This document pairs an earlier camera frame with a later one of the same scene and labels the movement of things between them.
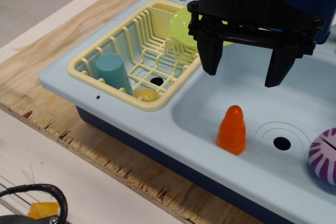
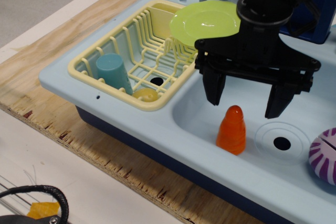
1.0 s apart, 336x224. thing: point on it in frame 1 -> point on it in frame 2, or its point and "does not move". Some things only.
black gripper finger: [210, 50] -> [213, 84]
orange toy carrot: [231, 135] does not move
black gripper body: [256, 11] -> [258, 56]
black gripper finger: [282, 61] -> [281, 95]
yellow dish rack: [140, 61] does not move
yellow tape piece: [41, 210] does not move
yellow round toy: [148, 95] does not move
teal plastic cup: [111, 67] does not move
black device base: [23, 219] does not move
